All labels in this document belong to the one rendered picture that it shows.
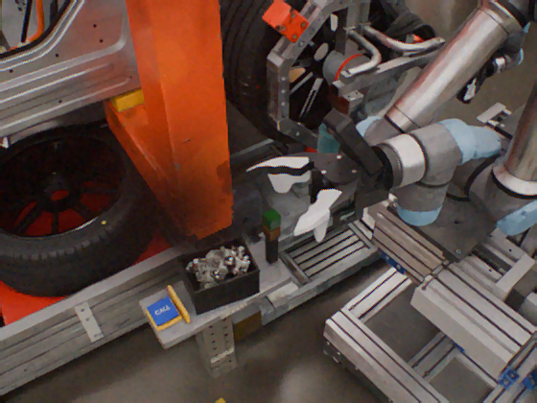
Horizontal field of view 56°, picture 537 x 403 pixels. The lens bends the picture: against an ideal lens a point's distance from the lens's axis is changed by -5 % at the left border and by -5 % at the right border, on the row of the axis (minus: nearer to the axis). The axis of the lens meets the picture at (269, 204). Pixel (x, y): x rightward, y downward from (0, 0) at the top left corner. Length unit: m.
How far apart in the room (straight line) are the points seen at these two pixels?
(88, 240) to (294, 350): 0.83
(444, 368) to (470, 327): 0.55
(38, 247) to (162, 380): 0.64
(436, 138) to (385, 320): 1.09
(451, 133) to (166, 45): 0.63
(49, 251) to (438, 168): 1.24
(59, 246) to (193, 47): 0.81
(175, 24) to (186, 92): 0.18
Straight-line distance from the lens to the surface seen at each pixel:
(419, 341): 1.82
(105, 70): 1.76
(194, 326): 1.52
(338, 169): 0.75
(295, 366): 1.95
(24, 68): 1.71
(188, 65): 1.22
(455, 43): 0.96
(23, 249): 1.76
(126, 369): 2.00
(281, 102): 1.56
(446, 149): 0.83
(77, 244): 1.71
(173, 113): 1.26
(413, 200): 0.90
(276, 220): 1.46
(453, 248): 1.26
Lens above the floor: 1.75
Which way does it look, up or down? 47 degrees down
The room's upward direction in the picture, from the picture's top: straight up
